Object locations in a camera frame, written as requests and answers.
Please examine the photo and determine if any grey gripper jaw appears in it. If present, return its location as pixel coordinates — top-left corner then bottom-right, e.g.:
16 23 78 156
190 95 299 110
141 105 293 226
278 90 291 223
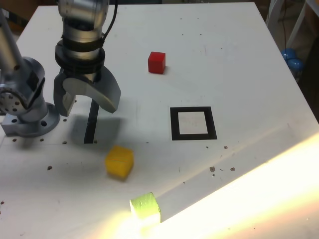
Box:
53 68 76 118
62 68 122 114

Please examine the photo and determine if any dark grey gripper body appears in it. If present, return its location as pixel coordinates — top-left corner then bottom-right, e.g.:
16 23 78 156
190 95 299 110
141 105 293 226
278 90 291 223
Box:
63 68 103 84

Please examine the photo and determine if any red cube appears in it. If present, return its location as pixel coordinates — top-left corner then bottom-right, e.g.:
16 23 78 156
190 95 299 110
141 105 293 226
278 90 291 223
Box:
148 51 166 74

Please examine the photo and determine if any yellow cube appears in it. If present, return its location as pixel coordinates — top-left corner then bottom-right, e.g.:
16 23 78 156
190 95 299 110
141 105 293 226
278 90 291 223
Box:
104 145 135 179

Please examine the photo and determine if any green cube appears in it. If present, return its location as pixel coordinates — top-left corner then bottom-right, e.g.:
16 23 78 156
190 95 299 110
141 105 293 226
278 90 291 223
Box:
129 191 162 224

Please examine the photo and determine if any black tape square outline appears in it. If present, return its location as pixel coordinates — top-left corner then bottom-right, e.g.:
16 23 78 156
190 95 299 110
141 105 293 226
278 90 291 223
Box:
169 106 218 141

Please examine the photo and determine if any black tape strip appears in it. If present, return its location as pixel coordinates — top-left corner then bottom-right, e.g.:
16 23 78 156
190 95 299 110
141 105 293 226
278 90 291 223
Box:
83 98 100 144

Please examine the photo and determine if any blue round object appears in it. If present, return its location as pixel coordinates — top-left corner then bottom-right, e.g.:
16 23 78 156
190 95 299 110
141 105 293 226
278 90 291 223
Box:
281 47 305 73

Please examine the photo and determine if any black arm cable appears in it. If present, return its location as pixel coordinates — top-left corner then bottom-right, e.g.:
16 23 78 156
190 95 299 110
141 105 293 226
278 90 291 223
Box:
101 0 119 48

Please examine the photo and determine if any white metal frame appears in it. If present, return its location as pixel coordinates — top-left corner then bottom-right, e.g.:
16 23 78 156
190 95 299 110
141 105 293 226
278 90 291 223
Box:
265 0 319 49

